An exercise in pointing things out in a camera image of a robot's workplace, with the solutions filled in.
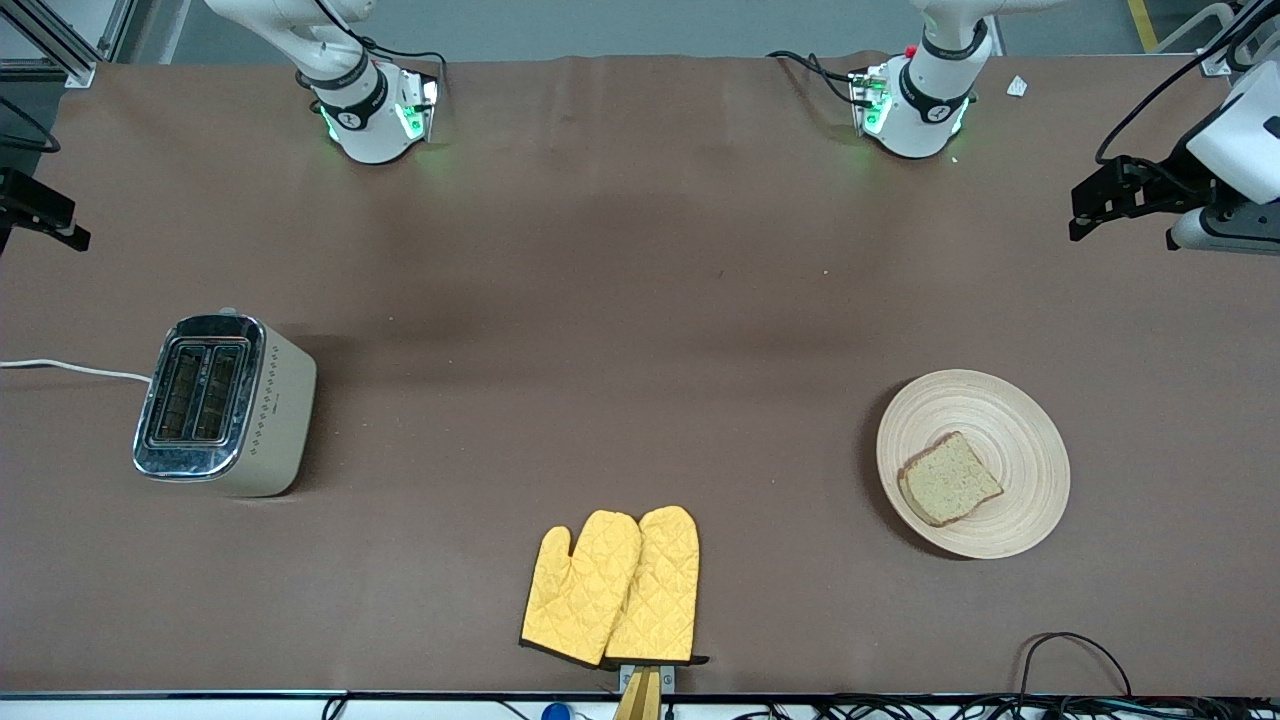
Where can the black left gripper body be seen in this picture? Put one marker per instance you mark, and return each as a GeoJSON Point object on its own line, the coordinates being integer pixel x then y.
{"type": "Point", "coordinates": [1163, 192]}

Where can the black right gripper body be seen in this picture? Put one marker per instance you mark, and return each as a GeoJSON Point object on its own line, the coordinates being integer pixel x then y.
{"type": "Point", "coordinates": [22, 202]}

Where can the round wooden plate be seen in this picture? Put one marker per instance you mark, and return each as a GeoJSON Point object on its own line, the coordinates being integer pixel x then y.
{"type": "Point", "coordinates": [1020, 440]}

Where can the bread slice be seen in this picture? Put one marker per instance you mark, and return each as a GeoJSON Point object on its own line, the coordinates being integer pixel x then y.
{"type": "Point", "coordinates": [950, 480]}

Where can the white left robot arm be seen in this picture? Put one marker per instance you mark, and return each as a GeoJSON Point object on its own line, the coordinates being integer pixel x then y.
{"type": "Point", "coordinates": [925, 110]}

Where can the beige and chrome toaster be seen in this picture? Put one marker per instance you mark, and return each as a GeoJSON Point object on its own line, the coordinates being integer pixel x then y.
{"type": "Point", "coordinates": [270, 410]}

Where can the small white paper scrap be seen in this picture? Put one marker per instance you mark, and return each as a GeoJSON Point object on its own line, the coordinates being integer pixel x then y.
{"type": "Point", "coordinates": [1017, 86]}

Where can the brown table cover sheet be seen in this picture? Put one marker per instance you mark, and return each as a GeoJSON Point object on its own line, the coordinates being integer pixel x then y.
{"type": "Point", "coordinates": [640, 250]}

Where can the yellow quilted oven mitt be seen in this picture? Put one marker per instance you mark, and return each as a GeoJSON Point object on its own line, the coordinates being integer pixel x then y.
{"type": "Point", "coordinates": [660, 580]}
{"type": "Point", "coordinates": [575, 590]}

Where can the small blue round object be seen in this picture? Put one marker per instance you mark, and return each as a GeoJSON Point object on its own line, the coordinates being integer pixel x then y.
{"type": "Point", "coordinates": [555, 712]}

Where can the aluminium frame profile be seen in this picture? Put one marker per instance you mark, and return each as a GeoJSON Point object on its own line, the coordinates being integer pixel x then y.
{"type": "Point", "coordinates": [60, 45]}
{"type": "Point", "coordinates": [1240, 40]}

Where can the wooden post with metal bracket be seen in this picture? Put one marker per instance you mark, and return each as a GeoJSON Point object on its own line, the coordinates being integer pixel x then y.
{"type": "Point", "coordinates": [640, 695]}

